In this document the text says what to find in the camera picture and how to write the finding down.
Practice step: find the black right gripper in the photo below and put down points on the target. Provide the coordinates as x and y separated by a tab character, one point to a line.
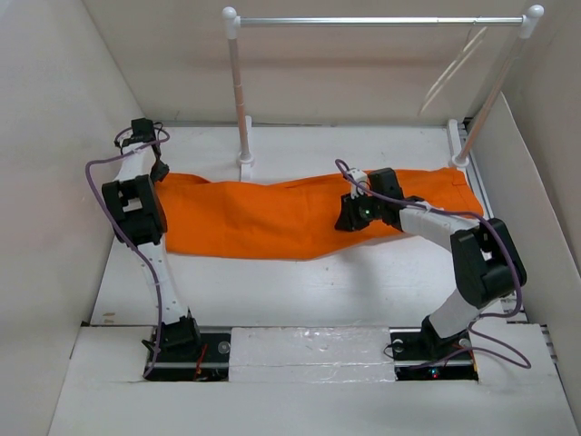
348	219

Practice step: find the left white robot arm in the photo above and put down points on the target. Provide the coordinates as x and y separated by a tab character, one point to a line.
136	209

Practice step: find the orange trousers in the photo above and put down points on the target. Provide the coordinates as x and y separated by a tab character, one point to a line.
292	220

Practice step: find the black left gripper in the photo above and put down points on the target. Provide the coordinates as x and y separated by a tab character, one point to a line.
160	173

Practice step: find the aluminium table edge rail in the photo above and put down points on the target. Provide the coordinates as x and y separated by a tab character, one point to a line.
511	306

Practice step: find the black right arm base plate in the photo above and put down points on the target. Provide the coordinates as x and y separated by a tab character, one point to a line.
414	361

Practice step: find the white clothes rack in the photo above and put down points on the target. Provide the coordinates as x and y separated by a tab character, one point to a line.
526	25

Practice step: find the wooden clothes hanger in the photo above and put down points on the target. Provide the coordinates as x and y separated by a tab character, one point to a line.
468	49

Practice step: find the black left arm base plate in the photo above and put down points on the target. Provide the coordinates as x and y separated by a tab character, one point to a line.
209	364

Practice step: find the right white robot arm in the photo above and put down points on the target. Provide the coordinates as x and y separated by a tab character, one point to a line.
486	264

